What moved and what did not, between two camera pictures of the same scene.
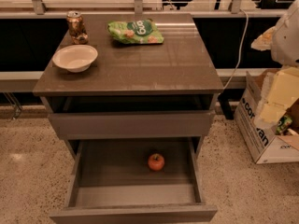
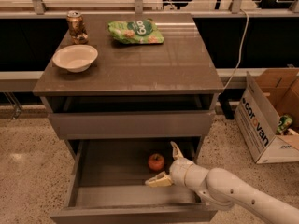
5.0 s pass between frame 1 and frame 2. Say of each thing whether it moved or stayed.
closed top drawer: stayed
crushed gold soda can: stayed
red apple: stayed
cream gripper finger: moved
